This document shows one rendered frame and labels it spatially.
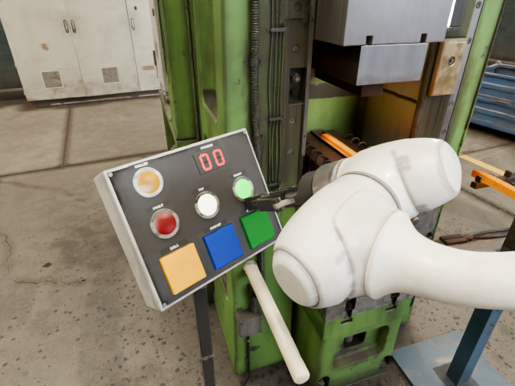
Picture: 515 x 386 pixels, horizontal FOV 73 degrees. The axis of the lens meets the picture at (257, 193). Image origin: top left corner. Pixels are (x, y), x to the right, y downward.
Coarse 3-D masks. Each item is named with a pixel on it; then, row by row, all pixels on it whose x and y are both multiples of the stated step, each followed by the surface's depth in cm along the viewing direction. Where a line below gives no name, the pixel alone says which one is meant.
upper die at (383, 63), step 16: (320, 48) 103; (336, 48) 95; (352, 48) 88; (368, 48) 85; (384, 48) 87; (400, 48) 88; (416, 48) 89; (320, 64) 104; (336, 64) 96; (352, 64) 89; (368, 64) 87; (384, 64) 89; (400, 64) 90; (416, 64) 92; (352, 80) 90; (368, 80) 89; (384, 80) 91; (400, 80) 92; (416, 80) 94
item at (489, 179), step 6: (474, 174) 113; (480, 174) 111; (486, 174) 110; (486, 180) 109; (492, 180) 107; (498, 180) 107; (492, 186) 107; (498, 186) 105; (504, 186) 103; (510, 186) 103; (504, 192) 104; (510, 192) 102
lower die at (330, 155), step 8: (312, 136) 136; (320, 136) 133; (336, 136) 136; (312, 144) 129; (320, 144) 129; (328, 144) 127; (344, 144) 127; (352, 144) 129; (312, 152) 125; (320, 152) 123; (328, 152) 122; (336, 152) 122; (304, 160) 126; (312, 160) 120; (320, 160) 119; (336, 160) 117; (312, 168) 121
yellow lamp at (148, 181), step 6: (144, 174) 66; (150, 174) 67; (138, 180) 65; (144, 180) 66; (150, 180) 66; (156, 180) 67; (138, 186) 65; (144, 186) 66; (150, 186) 66; (156, 186) 67; (144, 192) 66; (150, 192) 66
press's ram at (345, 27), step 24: (336, 0) 82; (360, 0) 79; (384, 0) 81; (408, 0) 83; (432, 0) 85; (336, 24) 84; (360, 24) 82; (384, 24) 83; (408, 24) 86; (432, 24) 88
